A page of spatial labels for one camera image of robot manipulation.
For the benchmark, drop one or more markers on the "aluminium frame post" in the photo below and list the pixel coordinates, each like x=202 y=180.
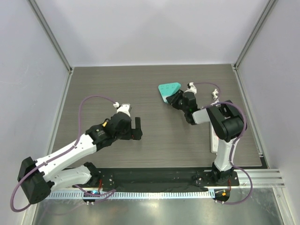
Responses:
x=44 y=24
x=255 y=32

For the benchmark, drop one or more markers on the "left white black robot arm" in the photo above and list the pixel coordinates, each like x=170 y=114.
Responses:
x=38 y=178

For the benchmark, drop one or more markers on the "white slotted cable duct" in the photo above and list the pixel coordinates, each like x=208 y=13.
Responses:
x=77 y=194

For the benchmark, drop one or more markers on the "teal triangular socket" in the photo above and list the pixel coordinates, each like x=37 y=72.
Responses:
x=168 y=89

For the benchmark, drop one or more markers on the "aluminium front rail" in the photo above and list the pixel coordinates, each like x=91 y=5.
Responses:
x=261 y=178

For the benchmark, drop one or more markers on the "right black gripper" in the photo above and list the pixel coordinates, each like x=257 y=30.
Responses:
x=176 y=99

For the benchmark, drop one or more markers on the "right aluminium frame post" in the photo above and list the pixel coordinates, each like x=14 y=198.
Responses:
x=255 y=32

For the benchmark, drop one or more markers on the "left aluminium frame post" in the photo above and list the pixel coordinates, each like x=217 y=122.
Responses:
x=44 y=24

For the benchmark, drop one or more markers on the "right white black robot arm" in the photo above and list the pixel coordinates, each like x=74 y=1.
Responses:
x=228 y=122

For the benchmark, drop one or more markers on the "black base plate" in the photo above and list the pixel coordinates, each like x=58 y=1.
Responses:
x=178 y=180

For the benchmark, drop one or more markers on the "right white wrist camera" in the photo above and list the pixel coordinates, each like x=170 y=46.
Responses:
x=191 y=88

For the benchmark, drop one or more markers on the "white power strip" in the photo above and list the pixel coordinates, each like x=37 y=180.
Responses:
x=214 y=140

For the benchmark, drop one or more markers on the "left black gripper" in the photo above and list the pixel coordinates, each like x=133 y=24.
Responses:
x=136 y=133

